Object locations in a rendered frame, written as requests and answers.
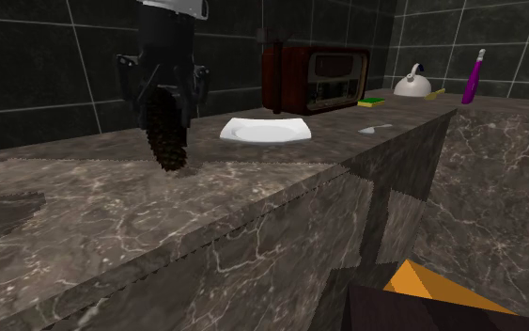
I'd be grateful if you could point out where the orange wedge shape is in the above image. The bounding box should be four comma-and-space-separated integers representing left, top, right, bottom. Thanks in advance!
382, 258, 518, 317

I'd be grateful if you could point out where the dark red wooden radio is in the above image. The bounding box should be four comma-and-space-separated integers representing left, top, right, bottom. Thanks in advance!
261, 44, 371, 117

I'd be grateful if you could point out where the white square plate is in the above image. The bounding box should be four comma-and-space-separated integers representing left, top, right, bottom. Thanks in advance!
219, 117, 313, 145

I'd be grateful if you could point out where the yellow brush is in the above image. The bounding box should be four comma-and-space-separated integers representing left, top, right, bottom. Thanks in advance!
423, 87, 447, 102

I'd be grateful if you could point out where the silver spoon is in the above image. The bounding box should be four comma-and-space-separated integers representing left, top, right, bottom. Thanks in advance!
357, 122, 394, 135

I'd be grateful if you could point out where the purple and white bottle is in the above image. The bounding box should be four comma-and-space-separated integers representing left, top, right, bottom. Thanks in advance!
460, 48, 488, 106

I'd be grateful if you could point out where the yellow and green sponge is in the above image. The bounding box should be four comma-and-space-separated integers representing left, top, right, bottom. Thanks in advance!
357, 96, 387, 109

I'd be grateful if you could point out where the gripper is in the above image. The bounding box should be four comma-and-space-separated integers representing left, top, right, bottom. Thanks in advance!
116, 3, 211, 132

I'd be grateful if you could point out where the dark brown pine cone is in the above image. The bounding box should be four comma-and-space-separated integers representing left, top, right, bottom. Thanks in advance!
144, 87, 189, 173

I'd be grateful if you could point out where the dark maroon block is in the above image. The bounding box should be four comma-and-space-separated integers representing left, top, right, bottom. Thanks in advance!
339, 283, 529, 331

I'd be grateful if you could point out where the white kettle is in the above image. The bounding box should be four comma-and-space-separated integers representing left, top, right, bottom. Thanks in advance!
392, 62, 433, 99

